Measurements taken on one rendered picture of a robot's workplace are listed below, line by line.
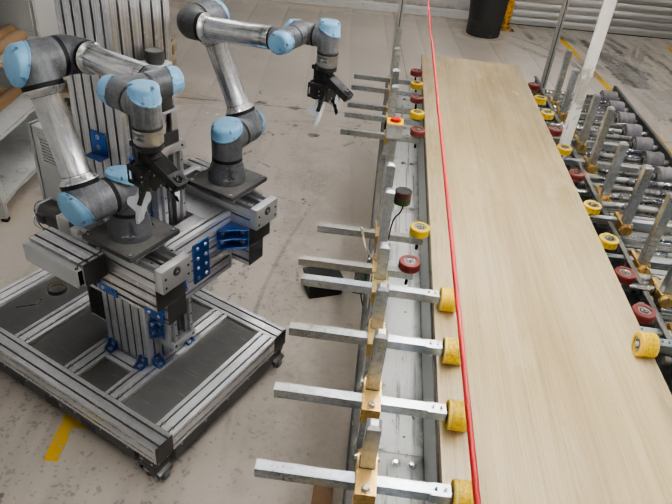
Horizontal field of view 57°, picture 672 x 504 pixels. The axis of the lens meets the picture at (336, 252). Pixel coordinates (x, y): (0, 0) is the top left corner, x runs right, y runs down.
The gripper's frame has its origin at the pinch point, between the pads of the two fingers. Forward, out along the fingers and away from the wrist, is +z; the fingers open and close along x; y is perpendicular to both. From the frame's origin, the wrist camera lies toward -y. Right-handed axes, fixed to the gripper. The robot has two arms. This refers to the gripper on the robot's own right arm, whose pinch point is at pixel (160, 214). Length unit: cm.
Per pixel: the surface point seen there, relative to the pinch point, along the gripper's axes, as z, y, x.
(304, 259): 46, -8, -61
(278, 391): 36, -44, 5
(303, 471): 36, -63, 22
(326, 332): 36, -42, -22
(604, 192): 47, -92, -202
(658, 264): 50, -124, -156
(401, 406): 36, -73, -9
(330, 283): 36, -30, -44
